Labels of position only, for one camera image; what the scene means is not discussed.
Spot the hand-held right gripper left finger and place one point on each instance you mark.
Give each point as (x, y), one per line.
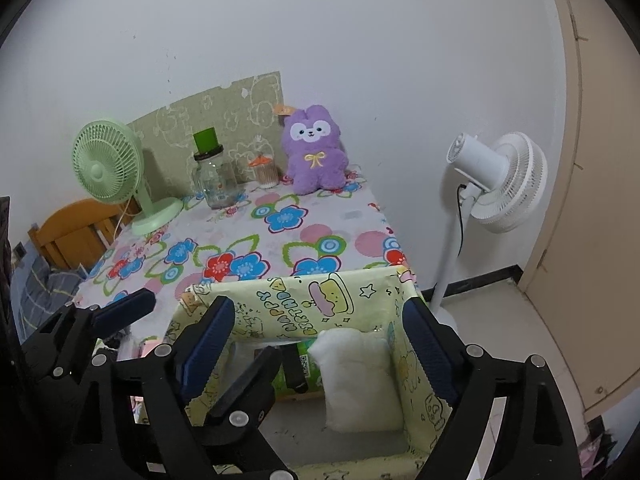
(205, 355)

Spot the purple plush bunny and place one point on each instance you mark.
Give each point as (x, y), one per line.
(312, 165)

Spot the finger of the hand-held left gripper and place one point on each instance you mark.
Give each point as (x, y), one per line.
(125, 310)
(255, 385)

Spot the floral tablecloth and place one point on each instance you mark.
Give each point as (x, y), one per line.
(300, 220)

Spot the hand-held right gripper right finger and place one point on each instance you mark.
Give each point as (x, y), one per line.
(430, 355)

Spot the yellow cartoon fabric storage box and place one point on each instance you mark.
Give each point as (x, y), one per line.
(280, 310)

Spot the wall socket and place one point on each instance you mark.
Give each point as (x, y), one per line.
(19, 251)

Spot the green desk fan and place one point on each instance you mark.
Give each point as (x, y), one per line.
(102, 162)

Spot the white standing fan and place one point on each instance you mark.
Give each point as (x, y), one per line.
(515, 180)

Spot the wooden bed headboard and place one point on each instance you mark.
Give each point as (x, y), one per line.
(70, 230)

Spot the grey plaid bedding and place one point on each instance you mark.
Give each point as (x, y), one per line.
(45, 295)

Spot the green package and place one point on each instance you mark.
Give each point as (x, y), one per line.
(312, 375)

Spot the cotton swab container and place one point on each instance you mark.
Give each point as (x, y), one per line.
(264, 172)

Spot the green cartoon wall board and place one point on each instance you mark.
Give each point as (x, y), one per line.
(200, 110)

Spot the beige door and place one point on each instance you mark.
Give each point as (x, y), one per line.
(600, 210)

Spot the green cup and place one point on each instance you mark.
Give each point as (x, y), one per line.
(206, 140)

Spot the white soft pillow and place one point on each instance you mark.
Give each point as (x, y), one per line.
(357, 385)

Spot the glass jar with black lid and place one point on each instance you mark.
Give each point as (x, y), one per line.
(215, 180)

